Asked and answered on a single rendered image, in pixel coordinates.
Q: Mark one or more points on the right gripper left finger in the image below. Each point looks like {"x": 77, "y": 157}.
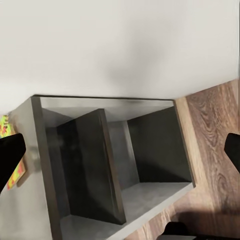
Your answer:
{"x": 12, "y": 149}

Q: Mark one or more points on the jigsaw puzzle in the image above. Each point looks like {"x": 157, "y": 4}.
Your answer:
{"x": 6, "y": 129}

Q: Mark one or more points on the desk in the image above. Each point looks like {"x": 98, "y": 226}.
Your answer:
{"x": 96, "y": 169}

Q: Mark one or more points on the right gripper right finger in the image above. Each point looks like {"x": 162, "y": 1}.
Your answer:
{"x": 232, "y": 149}

